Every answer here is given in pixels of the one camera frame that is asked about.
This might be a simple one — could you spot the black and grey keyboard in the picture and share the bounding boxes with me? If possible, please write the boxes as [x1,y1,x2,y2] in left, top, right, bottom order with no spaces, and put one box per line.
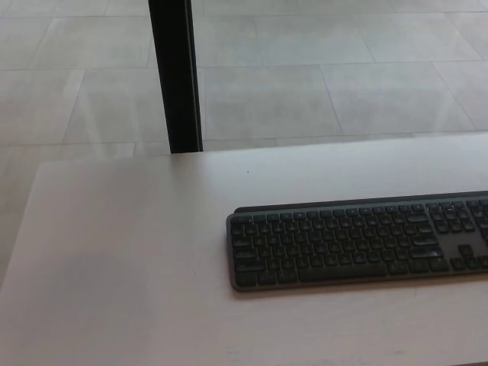
[225,190,488,293]

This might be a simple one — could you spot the black vertical frame post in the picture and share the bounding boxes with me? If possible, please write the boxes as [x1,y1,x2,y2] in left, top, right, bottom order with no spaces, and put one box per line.
[148,0,204,154]

